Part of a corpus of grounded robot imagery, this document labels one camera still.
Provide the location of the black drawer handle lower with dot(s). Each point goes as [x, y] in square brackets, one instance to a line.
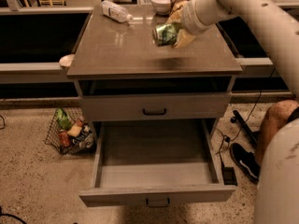
[160, 203]

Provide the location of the white bowl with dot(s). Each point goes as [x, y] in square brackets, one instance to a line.
[162, 7]

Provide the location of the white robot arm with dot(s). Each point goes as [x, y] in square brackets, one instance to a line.
[277, 151]

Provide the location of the red soda can in basket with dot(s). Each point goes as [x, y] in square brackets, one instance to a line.
[64, 139]

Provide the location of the black drawer handle upper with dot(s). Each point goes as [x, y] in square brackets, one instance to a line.
[154, 112]

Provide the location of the clear plastic water bottle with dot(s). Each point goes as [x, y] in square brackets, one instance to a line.
[116, 12]

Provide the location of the green chip bag in basket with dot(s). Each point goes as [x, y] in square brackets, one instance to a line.
[62, 119]

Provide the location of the black sneaker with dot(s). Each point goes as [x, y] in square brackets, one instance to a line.
[246, 162]

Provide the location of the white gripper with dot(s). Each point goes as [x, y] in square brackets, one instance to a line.
[191, 17]

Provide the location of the yellow bottle in basket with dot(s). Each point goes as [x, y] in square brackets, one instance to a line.
[76, 128]

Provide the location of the black drawer handle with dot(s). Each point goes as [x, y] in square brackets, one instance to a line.
[154, 112]
[160, 203]

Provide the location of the black wire basket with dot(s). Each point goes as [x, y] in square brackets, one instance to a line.
[84, 143]

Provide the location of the grey drawer cabinet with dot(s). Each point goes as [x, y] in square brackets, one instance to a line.
[121, 59]

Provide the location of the small round white disc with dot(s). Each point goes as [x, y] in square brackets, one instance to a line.
[66, 60]

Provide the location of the black power adapter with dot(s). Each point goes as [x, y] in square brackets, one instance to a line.
[229, 176]

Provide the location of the open grey drawer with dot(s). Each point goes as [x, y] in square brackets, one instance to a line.
[155, 159]

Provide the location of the closed grey drawer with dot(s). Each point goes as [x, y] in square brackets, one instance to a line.
[179, 106]

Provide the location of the green soda can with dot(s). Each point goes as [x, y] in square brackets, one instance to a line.
[165, 34]

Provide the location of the person's leg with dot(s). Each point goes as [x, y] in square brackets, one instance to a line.
[275, 118]

